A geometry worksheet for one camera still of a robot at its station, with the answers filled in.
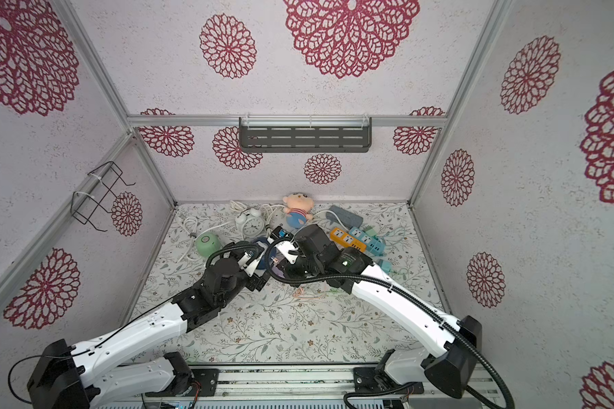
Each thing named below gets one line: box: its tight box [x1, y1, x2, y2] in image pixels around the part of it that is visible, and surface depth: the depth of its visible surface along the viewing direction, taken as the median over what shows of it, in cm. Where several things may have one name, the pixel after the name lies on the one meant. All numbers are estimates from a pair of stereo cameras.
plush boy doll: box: [283, 192, 315, 230], surface depth 112 cm
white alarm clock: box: [235, 207, 266, 240], surface depth 105 cm
